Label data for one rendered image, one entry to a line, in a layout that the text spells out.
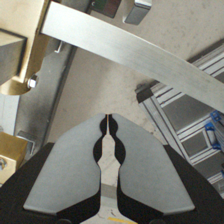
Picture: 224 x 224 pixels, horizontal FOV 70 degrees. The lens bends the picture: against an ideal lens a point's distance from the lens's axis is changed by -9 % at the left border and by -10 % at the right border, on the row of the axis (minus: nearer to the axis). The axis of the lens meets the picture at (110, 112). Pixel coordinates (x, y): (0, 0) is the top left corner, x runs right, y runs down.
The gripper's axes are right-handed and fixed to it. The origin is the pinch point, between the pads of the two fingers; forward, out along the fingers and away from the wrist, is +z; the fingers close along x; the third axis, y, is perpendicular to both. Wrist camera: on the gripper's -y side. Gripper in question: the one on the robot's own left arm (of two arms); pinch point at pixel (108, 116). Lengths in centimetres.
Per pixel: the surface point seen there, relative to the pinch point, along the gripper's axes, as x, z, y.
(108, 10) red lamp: -0.1, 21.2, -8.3
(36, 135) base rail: -16.0, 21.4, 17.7
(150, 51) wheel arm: 3.8, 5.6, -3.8
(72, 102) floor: -21, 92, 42
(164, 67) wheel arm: 5.4, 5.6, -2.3
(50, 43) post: -8.0, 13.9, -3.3
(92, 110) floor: -8, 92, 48
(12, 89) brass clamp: -9.7, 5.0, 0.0
